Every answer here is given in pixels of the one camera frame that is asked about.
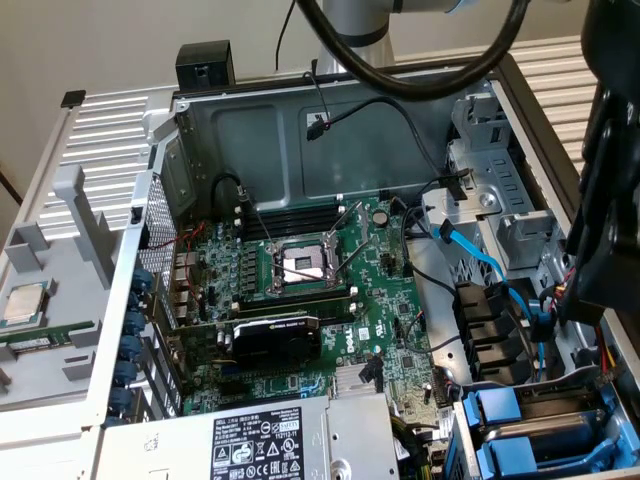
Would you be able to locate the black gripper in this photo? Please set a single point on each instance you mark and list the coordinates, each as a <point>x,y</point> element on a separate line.
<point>610,200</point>

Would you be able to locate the blue plastic disk carrier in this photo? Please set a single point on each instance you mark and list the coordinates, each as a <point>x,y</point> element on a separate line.
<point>510,455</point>

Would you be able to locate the hard drive in blue caddy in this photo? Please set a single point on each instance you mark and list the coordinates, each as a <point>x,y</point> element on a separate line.
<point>560,380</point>

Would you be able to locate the round coin cell battery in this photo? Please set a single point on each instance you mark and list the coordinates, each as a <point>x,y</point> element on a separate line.
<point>380,216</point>

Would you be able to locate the green motherboard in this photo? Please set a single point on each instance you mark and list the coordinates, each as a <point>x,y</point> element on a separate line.
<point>390,290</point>

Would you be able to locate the metal socket cover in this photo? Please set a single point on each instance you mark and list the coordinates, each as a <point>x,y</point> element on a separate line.
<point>361,220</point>

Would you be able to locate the CPU socket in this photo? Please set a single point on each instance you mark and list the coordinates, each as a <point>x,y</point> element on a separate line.
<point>300,262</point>

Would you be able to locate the silver finned heatsink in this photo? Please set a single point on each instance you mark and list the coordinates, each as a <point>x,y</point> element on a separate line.
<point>350,381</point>

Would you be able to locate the metal locking lever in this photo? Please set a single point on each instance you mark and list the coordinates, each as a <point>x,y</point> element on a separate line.
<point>257,220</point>

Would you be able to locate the black graphics card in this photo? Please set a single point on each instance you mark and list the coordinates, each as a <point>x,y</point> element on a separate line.
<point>275,340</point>

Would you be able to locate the open black PC case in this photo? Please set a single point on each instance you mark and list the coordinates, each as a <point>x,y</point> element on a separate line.
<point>240,150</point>

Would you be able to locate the black box behind case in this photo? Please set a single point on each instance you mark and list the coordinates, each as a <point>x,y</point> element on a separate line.
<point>205,60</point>

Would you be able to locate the blue expansion slot latch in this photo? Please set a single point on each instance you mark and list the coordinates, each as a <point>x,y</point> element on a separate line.
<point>126,372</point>
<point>122,398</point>
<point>138,302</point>
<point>143,278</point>
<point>130,347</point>
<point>133,323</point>

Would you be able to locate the grey power supply unit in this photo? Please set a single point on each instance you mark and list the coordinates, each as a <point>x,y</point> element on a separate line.
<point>200,445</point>

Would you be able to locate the grey parts rack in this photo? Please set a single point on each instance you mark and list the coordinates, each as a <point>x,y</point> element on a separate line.
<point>75,300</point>

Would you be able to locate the small black table clip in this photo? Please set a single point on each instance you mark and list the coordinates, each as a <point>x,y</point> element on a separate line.
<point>73,98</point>

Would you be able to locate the green RAM stick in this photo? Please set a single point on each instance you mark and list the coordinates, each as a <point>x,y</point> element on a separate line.
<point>35,340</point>

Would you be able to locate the silver CPU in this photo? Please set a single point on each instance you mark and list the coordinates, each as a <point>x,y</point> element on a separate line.
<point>25,305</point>

